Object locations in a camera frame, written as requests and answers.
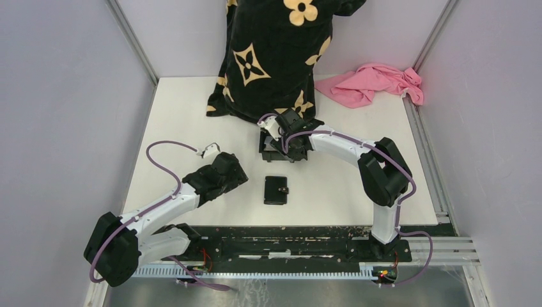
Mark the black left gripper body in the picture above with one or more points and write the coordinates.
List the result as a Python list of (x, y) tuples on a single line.
[(237, 178)]

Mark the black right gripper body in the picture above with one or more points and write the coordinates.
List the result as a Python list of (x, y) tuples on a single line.
[(293, 150)]

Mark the black plastic bin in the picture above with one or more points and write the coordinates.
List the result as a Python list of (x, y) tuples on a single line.
[(271, 150)]

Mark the black leather card holder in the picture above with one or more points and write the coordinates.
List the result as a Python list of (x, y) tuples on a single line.
[(276, 190)]

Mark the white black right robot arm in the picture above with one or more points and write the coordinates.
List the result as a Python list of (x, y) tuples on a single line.
[(386, 178)]

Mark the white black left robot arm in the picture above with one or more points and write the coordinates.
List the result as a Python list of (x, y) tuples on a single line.
[(119, 245)]

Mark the pink cloth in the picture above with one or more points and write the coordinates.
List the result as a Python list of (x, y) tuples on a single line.
[(358, 88)]

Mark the black floral blanket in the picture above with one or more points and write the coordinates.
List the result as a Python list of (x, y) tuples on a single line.
[(272, 48)]

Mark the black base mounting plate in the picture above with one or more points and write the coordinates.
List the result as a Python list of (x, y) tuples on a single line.
[(289, 249)]

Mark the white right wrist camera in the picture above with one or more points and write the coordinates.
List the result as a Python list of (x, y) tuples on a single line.
[(271, 125)]

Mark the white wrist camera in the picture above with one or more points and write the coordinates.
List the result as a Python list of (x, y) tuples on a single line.
[(209, 152), (271, 125)]

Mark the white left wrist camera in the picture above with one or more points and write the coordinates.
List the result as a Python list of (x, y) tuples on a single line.
[(209, 152)]

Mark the white slotted cable duct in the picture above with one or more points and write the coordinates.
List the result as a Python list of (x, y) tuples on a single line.
[(173, 270)]

